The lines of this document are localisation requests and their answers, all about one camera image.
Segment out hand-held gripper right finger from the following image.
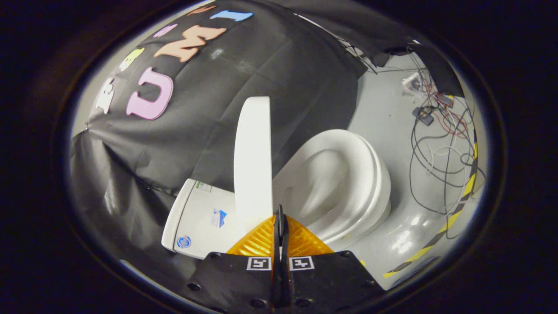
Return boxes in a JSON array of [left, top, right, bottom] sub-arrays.
[[279, 205, 381, 314]]

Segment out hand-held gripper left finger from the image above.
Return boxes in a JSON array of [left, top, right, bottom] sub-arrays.
[[185, 205, 282, 314]]

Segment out white toilet lid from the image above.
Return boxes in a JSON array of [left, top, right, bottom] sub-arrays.
[[233, 96, 274, 232]]

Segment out white ceramic toilet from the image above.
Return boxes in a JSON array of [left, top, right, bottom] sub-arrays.
[[161, 129, 391, 260]]

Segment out white toilet seat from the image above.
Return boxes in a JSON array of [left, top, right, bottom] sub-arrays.
[[272, 129, 391, 251]]

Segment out yellow black floor tape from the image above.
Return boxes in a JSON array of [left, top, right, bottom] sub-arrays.
[[383, 131, 480, 280]]

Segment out small black power adapter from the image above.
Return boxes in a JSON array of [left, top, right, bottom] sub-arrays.
[[413, 106, 436, 126]]

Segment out white power strip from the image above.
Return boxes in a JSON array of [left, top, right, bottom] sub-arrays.
[[403, 72, 424, 91]]

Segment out black backdrop cloth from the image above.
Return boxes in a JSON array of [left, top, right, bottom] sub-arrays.
[[68, 0, 465, 280]]

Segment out thin black stand pole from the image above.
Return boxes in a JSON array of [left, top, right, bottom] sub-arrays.
[[296, 13, 380, 74]]

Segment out black equipment box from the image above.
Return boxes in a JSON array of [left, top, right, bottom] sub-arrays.
[[410, 41, 465, 97]]

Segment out tangled floor cables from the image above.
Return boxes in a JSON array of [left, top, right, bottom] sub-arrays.
[[408, 57, 487, 240]]

